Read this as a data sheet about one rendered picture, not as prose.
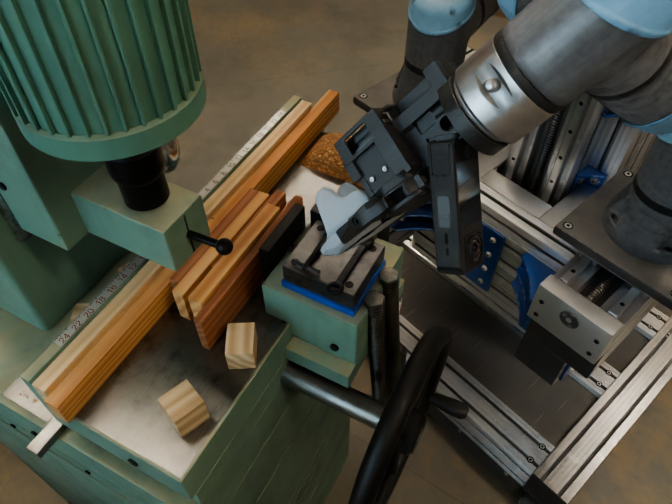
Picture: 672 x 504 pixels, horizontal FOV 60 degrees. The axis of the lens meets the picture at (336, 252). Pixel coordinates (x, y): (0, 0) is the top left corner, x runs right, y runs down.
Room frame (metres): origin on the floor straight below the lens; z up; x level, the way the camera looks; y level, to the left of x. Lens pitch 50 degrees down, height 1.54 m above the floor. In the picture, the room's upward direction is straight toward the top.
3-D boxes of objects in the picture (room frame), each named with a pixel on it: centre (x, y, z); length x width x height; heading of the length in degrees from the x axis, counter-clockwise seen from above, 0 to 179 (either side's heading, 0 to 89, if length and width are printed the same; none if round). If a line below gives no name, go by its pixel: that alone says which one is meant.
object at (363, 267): (0.47, 0.00, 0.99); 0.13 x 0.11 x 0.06; 152
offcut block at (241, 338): (0.38, 0.12, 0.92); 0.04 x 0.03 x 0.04; 2
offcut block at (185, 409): (0.29, 0.17, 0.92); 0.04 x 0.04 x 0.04; 41
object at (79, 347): (0.57, 0.19, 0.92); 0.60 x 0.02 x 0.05; 152
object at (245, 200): (0.54, 0.16, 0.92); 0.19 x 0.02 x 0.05; 152
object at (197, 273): (0.52, 0.15, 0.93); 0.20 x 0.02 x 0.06; 152
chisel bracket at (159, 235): (0.49, 0.23, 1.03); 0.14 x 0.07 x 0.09; 62
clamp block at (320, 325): (0.47, 0.00, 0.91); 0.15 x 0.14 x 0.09; 152
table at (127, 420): (0.51, 0.08, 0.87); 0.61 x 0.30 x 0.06; 152
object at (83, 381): (0.58, 0.16, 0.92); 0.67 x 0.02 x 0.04; 152
